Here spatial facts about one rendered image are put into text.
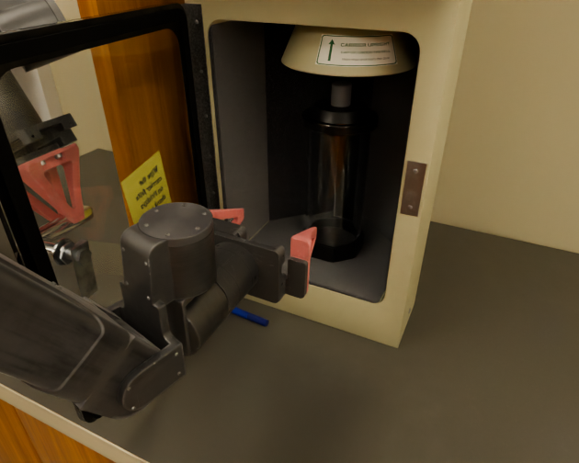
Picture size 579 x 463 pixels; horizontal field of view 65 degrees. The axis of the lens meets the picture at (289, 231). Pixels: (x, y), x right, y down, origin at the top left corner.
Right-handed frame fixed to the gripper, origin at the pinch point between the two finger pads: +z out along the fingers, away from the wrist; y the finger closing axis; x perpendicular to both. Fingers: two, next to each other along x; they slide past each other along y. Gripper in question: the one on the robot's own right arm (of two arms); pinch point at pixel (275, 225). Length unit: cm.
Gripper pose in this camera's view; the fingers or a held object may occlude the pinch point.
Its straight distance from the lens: 53.6
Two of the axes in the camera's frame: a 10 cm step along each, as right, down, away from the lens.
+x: -0.2, 8.5, 5.3
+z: 4.3, -4.7, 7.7
